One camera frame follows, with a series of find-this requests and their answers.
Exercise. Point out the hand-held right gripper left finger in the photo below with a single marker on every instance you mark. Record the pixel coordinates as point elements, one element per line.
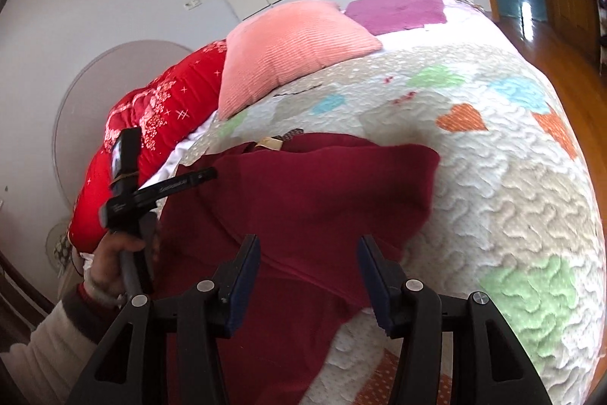
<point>244,291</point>

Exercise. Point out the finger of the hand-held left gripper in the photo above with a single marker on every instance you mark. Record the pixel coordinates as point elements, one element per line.
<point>185,184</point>

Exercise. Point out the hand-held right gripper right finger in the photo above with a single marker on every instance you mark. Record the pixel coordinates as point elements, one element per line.
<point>374,281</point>

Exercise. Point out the dark red garment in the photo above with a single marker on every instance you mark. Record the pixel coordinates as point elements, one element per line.
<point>308,205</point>

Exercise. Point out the person's left hand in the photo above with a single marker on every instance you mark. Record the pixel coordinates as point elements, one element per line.
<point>106,267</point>

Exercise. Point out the red patterned blanket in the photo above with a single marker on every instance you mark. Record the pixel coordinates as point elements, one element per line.
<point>166,101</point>

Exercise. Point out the grey rounded headboard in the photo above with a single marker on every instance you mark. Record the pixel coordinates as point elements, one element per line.
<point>85,101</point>

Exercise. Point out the quilted heart pattern bedspread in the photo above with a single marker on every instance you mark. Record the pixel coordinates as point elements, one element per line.
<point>498,196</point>

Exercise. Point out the pink ribbed pillow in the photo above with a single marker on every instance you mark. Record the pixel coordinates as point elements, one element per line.
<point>294,49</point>

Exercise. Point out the purple cloth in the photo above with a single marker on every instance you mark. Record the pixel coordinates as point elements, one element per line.
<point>396,13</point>

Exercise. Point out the white wall outlet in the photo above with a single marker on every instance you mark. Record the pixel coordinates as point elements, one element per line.
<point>192,4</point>

